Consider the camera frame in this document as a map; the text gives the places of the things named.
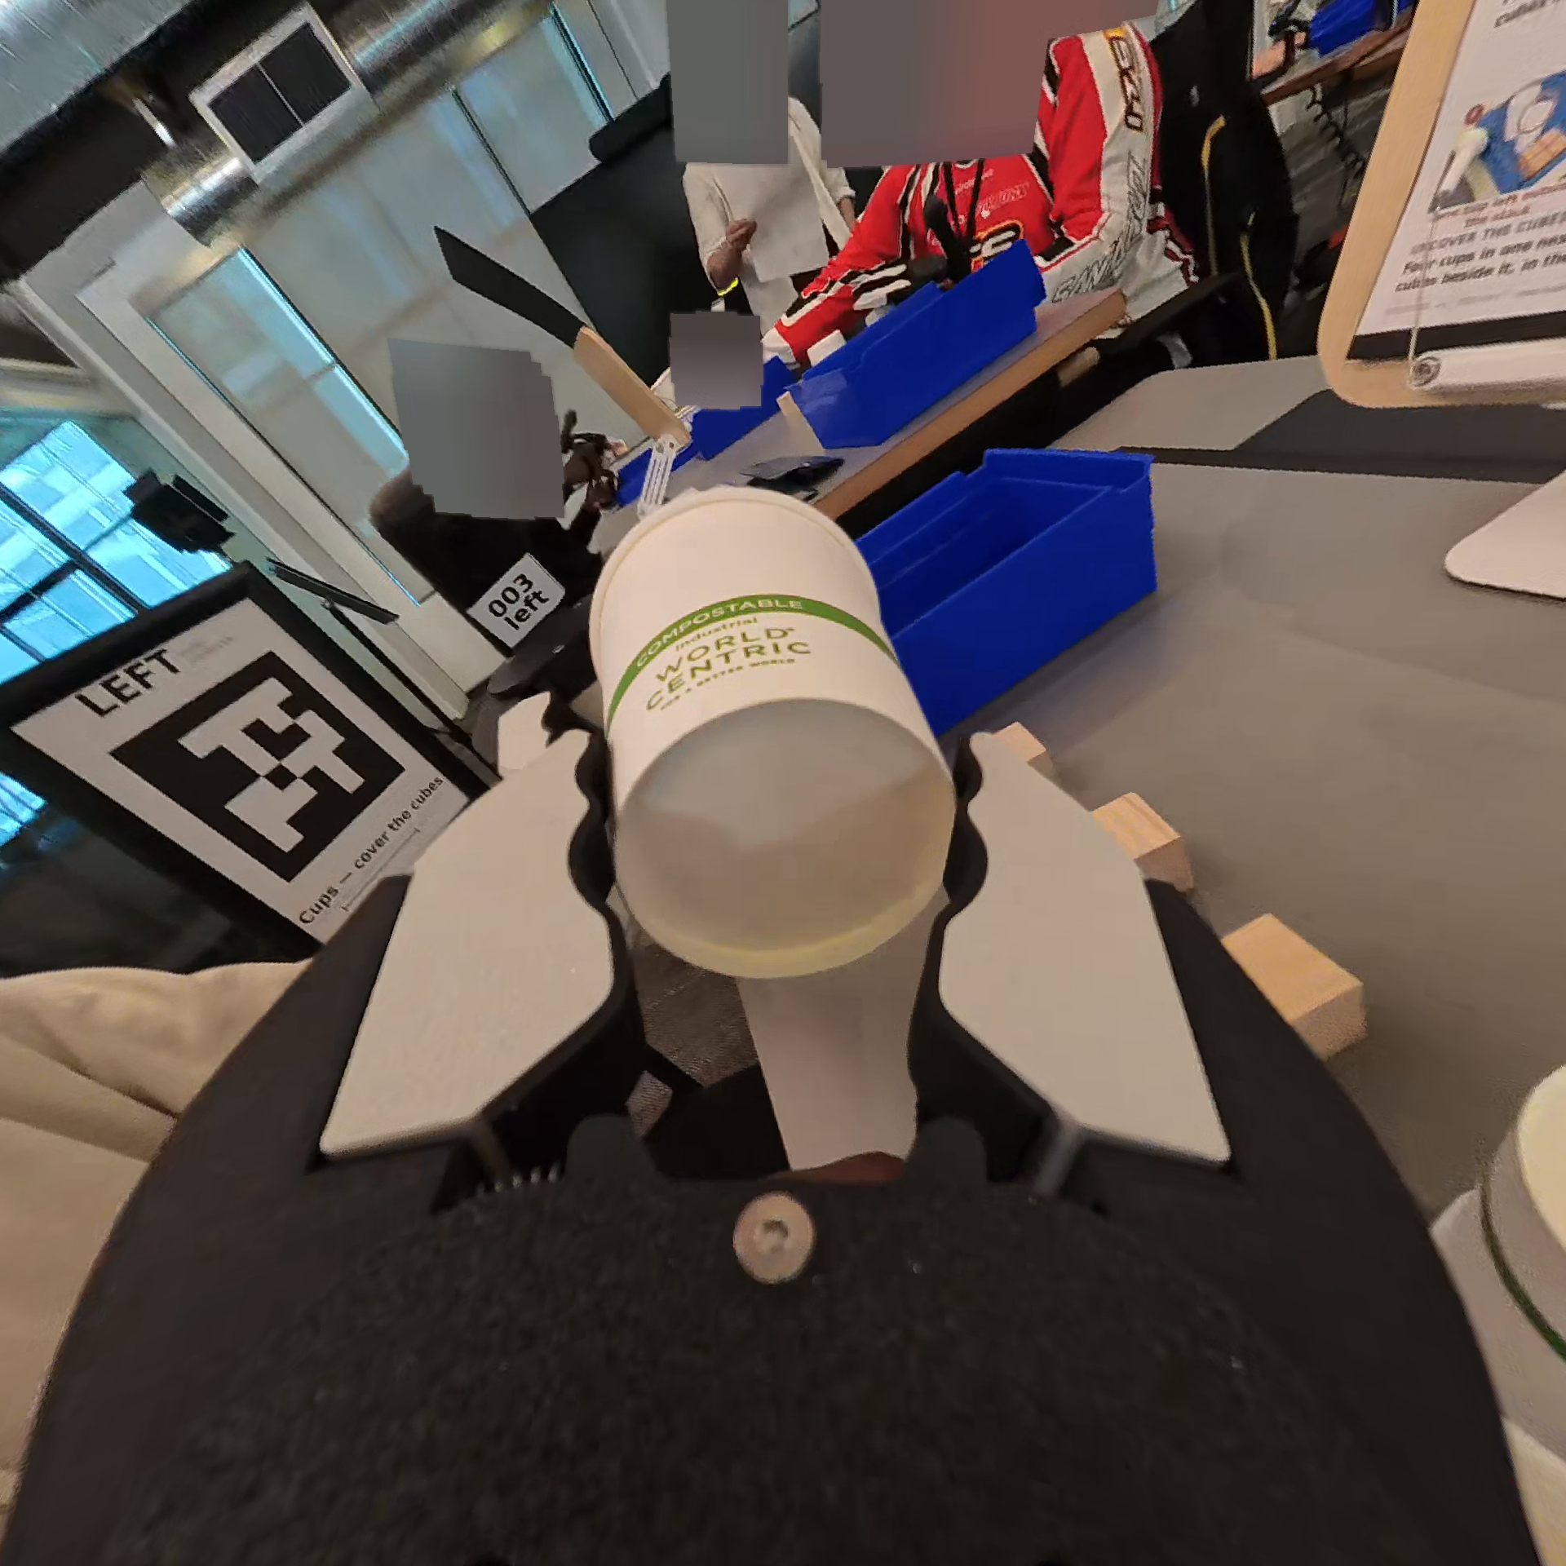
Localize ceiling air vent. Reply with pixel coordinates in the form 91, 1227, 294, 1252
189, 9, 367, 178

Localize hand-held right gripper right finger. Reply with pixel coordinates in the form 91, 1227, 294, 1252
909, 732, 1233, 1185

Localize far blue bins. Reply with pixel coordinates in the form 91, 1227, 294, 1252
648, 288, 1126, 522

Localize blue plastic bin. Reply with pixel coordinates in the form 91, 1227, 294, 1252
687, 357, 800, 465
856, 450, 1158, 737
788, 240, 1049, 451

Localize person's cream sweatshirt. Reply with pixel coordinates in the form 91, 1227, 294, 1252
0, 961, 315, 1508

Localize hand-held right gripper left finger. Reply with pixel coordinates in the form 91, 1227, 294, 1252
319, 732, 646, 1179

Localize white paper cup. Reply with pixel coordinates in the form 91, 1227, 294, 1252
1428, 1063, 1566, 1566
587, 486, 959, 980

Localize wooden instruction sign stand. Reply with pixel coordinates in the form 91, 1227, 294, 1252
1351, 0, 1566, 364

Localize black framed marker sign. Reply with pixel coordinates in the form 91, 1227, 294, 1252
0, 560, 495, 948

